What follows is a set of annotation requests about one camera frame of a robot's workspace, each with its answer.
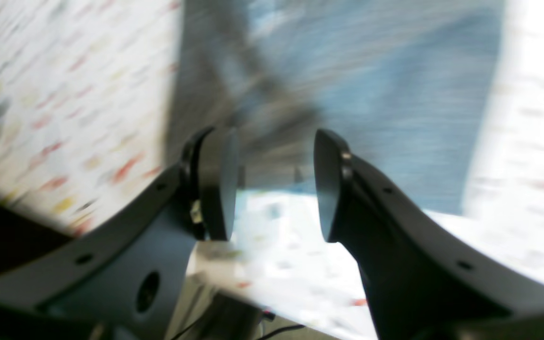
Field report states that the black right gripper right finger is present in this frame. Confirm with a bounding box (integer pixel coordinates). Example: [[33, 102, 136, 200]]
[[314, 129, 544, 340]]

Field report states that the terrazzo patterned table cloth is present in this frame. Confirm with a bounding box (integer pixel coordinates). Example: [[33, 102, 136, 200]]
[[0, 0, 544, 340]]

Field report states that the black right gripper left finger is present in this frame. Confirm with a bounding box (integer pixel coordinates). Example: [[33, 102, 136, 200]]
[[0, 127, 239, 340]]

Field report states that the grey t-shirt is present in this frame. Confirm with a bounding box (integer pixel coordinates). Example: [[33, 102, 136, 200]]
[[165, 0, 505, 214]]

